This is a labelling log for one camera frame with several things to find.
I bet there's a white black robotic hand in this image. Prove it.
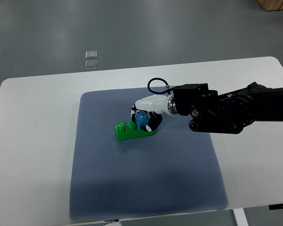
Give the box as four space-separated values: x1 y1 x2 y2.
131 95 179 132

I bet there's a blue single-stud block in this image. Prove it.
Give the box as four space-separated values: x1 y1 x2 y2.
135 111 149 130

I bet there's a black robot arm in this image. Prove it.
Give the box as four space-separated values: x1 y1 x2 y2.
173 82 283 134

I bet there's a green four-stud block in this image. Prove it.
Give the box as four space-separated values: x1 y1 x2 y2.
115 121 156 141

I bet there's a blue-grey fabric mat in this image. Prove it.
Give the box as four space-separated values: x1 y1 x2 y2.
70 88 228 221

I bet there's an upper metal floor plate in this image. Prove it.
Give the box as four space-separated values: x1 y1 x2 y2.
85 50 98 59

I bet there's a white table leg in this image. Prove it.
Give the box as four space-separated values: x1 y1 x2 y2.
233 208 249 226

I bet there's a wooden box corner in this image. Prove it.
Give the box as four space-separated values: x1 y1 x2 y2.
258 0 283 11

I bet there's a black table control panel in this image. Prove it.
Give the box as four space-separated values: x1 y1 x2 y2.
269 203 283 210

